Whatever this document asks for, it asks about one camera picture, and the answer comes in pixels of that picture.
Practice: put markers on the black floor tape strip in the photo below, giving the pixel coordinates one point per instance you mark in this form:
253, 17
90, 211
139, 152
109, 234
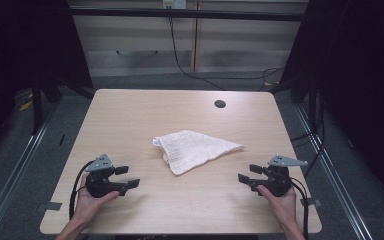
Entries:
62, 140

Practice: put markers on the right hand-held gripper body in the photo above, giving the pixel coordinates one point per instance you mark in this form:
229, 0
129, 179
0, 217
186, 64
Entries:
278, 181

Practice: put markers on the black stand post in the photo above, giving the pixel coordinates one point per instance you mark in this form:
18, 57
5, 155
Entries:
37, 106

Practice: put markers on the white towel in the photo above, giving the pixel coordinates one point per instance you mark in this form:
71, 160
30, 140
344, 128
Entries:
193, 150

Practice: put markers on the white wall socket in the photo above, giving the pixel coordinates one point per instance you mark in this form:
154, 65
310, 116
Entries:
174, 4

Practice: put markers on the grey tape piece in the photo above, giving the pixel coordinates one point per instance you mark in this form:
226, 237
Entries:
51, 206
311, 202

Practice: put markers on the black horizontal bar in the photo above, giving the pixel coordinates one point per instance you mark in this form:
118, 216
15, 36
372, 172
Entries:
130, 12

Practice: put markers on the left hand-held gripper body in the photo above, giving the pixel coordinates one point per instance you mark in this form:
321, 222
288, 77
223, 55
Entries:
100, 186

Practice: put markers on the yellow floor item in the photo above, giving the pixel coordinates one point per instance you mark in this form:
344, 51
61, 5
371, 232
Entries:
25, 106

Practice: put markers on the metal floor rail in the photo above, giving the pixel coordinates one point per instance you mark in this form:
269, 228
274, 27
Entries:
10, 186
333, 180

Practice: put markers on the plain beige cabinet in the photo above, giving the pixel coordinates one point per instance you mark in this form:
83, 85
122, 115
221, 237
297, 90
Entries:
246, 40

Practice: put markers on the person's right hand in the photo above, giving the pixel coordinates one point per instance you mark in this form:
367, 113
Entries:
285, 208

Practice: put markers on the person's left hand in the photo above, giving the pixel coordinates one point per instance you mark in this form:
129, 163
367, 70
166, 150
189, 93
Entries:
88, 206

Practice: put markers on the black table grommet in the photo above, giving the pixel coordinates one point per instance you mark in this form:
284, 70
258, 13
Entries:
220, 103

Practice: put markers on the dark curtain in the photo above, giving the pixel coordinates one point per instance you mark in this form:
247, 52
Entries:
363, 83
20, 50

